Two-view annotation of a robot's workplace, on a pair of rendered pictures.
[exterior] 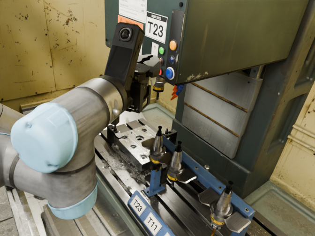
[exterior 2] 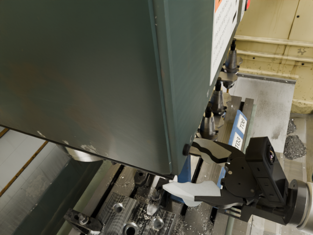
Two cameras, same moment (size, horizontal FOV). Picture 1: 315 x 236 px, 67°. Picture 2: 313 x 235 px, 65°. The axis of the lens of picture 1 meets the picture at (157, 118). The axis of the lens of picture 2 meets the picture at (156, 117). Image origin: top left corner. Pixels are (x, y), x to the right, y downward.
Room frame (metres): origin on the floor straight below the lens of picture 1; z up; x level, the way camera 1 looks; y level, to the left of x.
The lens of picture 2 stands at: (1.03, 0.35, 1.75)
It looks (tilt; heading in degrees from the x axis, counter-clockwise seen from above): 45 degrees down; 250
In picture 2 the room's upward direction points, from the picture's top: 9 degrees counter-clockwise
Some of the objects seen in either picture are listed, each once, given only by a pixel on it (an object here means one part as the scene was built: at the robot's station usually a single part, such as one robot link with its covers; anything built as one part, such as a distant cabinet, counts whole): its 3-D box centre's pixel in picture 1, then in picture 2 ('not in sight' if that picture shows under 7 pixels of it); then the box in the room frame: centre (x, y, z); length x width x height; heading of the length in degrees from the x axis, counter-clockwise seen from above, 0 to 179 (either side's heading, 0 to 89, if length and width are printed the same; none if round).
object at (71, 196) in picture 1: (62, 177); not in sight; (0.27, 0.14, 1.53); 0.11 x 0.08 x 0.11; 76
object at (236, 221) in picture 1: (236, 222); (233, 60); (0.46, -0.26, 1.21); 0.07 x 0.05 x 0.01; 130
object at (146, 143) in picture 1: (149, 143); (201, 149); (0.80, 0.02, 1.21); 0.07 x 0.05 x 0.01; 130
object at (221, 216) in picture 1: (221, 209); (230, 68); (0.50, -0.23, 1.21); 0.06 x 0.06 x 0.03
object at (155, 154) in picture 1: (157, 151); (207, 134); (0.75, -0.01, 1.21); 0.06 x 0.06 x 0.03
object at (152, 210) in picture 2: (157, 165); (158, 199); (0.93, -0.02, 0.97); 0.13 x 0.03 x 0.15; 40
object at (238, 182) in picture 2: not in sight; (256, 193); (0.83, 0.23, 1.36); 0.12 x 0.08 x 0.09; 130
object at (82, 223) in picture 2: (166, 138); (85, 223); (1.18, -0.07, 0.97); 0.13 x 0.03 x 0.15; 130
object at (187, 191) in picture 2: not in sight; (191, 196); (0.93, 0.19, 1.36); 0.09 x 0.03 x 0.06; 155
